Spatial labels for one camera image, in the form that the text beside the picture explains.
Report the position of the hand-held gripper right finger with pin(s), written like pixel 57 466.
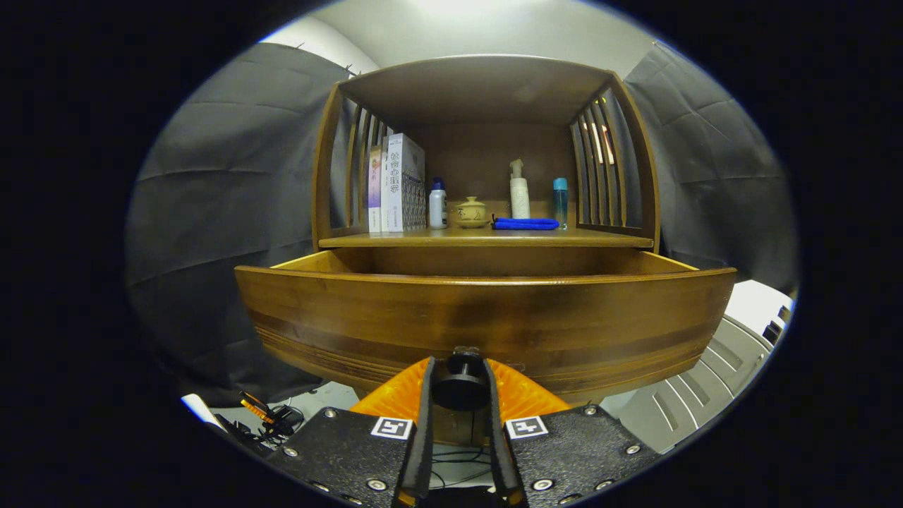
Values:
pixel 497 444

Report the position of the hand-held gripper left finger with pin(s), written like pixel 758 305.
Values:
pixel 425 437

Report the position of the black drawer knob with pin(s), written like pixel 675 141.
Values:
pixel 460 384

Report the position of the wooden drawer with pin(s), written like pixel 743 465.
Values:
pixel 564 317

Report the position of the wooden countertop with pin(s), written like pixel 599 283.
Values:
pixel 487 238

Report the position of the grey metal cabinet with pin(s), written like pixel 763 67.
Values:
pixel 705 367

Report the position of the wooden cabinet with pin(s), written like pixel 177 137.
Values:
pixel 480 92

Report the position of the orange black tool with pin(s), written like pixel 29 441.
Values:
pixel 261 409

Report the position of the folded blue cloth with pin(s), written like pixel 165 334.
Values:
pixel 525 224

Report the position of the white paper sheet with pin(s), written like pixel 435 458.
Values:
pixel 197 409

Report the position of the yellow lidded ceramic cup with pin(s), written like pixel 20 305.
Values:
pixel 471 212

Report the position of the white bottle blue cap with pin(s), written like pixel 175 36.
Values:
pixel 437 204

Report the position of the white pump bottle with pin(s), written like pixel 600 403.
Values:
pixel 520 197

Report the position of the clear blue bottle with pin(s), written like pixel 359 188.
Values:
pixel 560 201

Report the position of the thin purple book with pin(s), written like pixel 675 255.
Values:
pixel 374 190

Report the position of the thick white book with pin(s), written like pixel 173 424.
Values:
pixel 405 183

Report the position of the black block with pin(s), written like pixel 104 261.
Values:
pixel 772 331
pixel 783 314

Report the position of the black backdrop cloth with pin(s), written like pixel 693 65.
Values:
pixel 211 212

